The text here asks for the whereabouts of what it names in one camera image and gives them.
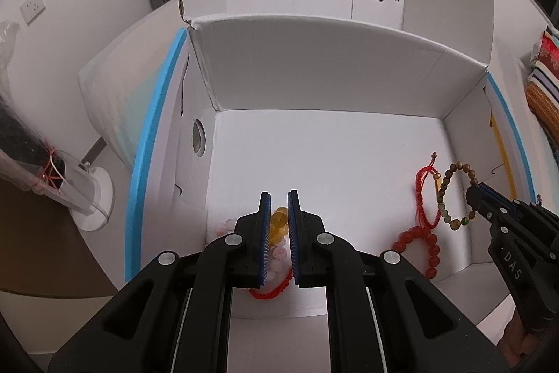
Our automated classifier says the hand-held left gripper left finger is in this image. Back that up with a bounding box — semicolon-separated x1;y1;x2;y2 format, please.
48;192;274;373

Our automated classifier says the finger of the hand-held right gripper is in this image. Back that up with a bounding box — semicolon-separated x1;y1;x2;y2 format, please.
480;182;536;208
466;184;516;225

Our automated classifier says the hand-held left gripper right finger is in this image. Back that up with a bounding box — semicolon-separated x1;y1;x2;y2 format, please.
287;190;509;373

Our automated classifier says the pink bead bracelet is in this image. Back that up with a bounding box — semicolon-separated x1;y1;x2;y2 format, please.
214;218;292;282

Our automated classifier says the yellow bead bracelet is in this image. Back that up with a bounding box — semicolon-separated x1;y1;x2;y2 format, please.
271;206;290;245

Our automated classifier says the brown wooden bead bracelet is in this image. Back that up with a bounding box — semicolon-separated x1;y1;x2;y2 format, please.
437;162;480;230

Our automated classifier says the large red bead bracelet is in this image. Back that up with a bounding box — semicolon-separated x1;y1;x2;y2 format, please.
391;224;440;280

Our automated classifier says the white cardboard box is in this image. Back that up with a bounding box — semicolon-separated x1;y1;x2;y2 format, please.
124;0;539;319

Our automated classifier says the person's right hand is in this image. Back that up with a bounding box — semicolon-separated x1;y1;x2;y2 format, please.
498;309;540;367

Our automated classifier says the red striped pillow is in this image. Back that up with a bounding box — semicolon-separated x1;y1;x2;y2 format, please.
526;26;559;138

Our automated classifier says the white round stand base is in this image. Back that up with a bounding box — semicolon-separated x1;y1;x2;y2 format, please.
71;167;115;232

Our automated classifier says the clear plastic stand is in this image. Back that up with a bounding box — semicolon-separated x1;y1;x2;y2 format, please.
0;146;108;225

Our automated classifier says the dark fuzzy object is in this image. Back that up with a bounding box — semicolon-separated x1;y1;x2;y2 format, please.
0;91;66;194

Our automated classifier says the clear plastic bag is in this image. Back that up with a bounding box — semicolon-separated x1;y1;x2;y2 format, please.
0;20;20;65

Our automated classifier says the white wall socket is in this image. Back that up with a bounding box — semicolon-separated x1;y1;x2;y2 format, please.
21;0;46;25

